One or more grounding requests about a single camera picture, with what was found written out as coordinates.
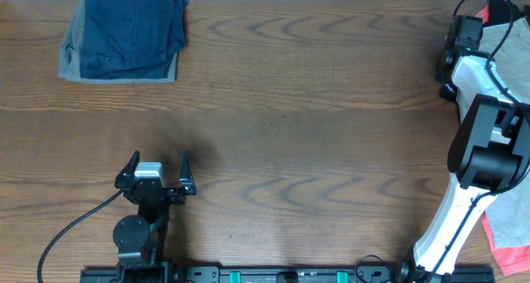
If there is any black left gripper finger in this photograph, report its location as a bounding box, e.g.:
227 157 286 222
179 150 196 195
114 151 140 189

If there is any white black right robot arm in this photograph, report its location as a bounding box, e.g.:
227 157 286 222
402 48 529 282

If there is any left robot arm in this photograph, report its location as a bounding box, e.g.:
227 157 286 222
113 151 196 282

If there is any black garment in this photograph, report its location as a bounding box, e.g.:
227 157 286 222
483 0 529 27

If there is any folded grey garment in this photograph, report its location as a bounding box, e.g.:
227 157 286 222
58 0 178 85

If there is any folded dark blue garment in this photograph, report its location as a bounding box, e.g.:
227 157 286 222
79 0 188 80

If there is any red garment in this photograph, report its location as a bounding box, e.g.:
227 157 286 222
477 6 529 276

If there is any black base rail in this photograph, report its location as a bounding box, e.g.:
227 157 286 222
79 266 496 283

